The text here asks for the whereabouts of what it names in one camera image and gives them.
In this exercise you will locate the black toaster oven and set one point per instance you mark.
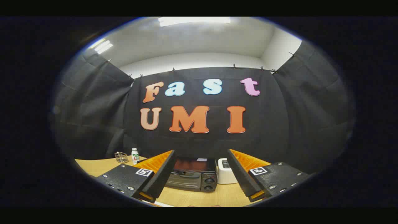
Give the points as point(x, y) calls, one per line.
point(192, 177)

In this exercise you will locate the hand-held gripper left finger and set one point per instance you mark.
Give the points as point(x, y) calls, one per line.
point(163, 174)

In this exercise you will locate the white bottle green label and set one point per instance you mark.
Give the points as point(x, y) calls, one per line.
point(135, 157)

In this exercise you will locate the small ceiling light panel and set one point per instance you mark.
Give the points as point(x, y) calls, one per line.
point(104, 47)

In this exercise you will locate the long ceiling light panel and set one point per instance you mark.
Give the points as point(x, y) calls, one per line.
point(192, 20)

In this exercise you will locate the white bread toaster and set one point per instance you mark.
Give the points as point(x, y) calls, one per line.
point(224, 175)

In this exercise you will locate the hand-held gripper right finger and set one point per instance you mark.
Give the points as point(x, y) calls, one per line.
point(239, 174)

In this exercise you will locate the black backdrop cloth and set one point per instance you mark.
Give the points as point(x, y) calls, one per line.
point(279, 124)

